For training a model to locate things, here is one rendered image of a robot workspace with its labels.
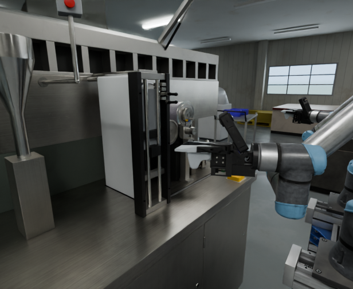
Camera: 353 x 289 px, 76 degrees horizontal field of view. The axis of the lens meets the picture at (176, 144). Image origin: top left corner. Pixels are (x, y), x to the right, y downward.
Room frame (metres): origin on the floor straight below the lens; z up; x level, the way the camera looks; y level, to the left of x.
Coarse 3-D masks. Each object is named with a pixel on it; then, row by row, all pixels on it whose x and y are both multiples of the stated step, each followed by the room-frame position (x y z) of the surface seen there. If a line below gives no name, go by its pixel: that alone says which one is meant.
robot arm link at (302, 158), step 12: (288, 144) 0.54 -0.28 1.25; (300, 144) 0.54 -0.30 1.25; (312, 144) 0.54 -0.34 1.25; (288, 156) 0.51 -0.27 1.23; (300, 156) 0.51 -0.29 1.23; (312, 156) 0.50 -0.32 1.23; (324, 156) 0.50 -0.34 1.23; (276, 168) 0.55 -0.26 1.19; (288, 168) 0.51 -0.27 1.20; (300, 168) 0.50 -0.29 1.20; (312, 168) 0.50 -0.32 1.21; (324, 168) 0.50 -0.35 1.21; (300, 180) 0.50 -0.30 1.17
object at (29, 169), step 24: (0, 72) 0.65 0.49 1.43; (24, 72) 0.69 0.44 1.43; (0, 96) 0.67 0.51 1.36; (24, 96) 0.70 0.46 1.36; (24, 120) 0.71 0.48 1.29; (24, 144) 0.69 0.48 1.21; (24, 168) 0.66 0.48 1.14; (24, 192) 0.66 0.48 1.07; (48, 192) 0.71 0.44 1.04; (24, 216) 0.65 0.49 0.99; (48, 216) 0.70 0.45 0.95
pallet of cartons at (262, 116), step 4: (248, 112) 8.97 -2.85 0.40; (252, 112) 8.88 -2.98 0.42; (260, 112) 8.22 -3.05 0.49; (264, 112) 8.20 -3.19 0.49; (268, 112) 8.20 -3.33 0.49; (260, 116) 8.21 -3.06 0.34; (264, 116) 8.12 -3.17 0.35; (268, 116) 8.04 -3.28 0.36; (252, 120) 8.46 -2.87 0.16; (260, 120) 8.20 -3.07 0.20; (264, 120) 8.12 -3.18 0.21; (268, 120) 8.03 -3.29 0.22; (248, 124) 8.48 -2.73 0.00; (252, 124) 8.38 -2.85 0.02; (256, 124) 8.35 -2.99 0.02; (264, 124) 8.48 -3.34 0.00; (268, 124) 8.39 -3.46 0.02
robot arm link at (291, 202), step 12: (276, 180) 0.59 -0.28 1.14; (288, 180) 0.52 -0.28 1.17; (276, 192) 0.55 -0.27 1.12; (288, 192) 0.51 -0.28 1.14; (300, 192) 0.50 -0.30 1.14; (276, 204) 0.54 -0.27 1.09; (288, 204) 0.51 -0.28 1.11; (300, 204) 0.50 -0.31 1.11; (288, 216) 0.51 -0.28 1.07; (300, 216) 0.51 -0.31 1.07
